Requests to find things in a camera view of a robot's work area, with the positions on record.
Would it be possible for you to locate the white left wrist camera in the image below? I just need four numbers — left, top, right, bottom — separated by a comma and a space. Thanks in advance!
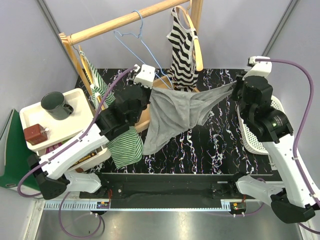
133, 64, 156, 89

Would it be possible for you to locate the red brown cube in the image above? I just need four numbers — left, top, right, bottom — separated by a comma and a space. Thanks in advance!
23, 124, 48, 146

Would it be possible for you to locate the wooden hanger left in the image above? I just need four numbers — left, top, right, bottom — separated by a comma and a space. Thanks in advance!
78, 45, 102, 105

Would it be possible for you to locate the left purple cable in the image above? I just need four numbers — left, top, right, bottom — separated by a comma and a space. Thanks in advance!
16, 65, 141, 238

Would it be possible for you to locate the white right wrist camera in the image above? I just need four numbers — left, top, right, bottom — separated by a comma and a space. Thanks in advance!
243, 56, 272, 79

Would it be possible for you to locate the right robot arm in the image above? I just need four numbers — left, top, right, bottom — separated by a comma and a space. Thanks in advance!
227, 75, 319, 224

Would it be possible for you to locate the green binder folder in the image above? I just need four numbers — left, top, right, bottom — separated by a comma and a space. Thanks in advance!
0, 109, 33, 191

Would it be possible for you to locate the grey tank top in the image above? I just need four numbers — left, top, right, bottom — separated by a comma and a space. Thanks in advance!
142, 82, 234, 155

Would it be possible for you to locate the wooden clothes rack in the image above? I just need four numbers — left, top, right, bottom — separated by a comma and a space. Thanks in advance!
58, 0, 204, 135

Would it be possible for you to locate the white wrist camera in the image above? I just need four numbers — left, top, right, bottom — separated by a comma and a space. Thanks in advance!
133, 64, 156, 89
243, 56, 272, 79

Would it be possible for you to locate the wooden hanger right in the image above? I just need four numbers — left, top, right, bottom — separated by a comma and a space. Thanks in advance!
176, 5, 204, 72

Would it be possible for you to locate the green white striped top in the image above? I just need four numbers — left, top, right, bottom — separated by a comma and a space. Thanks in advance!
82, 52, 143, 169

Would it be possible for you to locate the wooden hanger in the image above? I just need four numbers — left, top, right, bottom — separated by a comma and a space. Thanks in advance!
78, 45, 102, 105
176, 5, 204, 72

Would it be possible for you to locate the white perforated plastic basket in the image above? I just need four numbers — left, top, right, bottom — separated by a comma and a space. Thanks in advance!
237, 96, 293, 155

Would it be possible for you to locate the black yellow book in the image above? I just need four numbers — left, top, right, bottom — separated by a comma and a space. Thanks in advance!
71, 150, 98, 167

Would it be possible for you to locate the blue wire hanger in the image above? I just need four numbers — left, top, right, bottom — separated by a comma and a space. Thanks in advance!
113, 9, 174, 90

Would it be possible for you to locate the dark green mug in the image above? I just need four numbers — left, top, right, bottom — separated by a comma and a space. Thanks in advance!
40, 91, 74, 121

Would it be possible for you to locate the black white striped tank top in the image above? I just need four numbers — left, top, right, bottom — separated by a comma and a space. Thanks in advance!
166, 7, 199, 92

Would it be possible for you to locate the purple book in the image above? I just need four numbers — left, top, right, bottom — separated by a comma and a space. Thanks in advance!
45, 142, 63, 154

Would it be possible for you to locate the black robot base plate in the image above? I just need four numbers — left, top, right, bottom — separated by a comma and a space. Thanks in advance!
79, 173, 244, 211

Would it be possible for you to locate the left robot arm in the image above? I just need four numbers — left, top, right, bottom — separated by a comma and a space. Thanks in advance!
27, 84, 152, 200

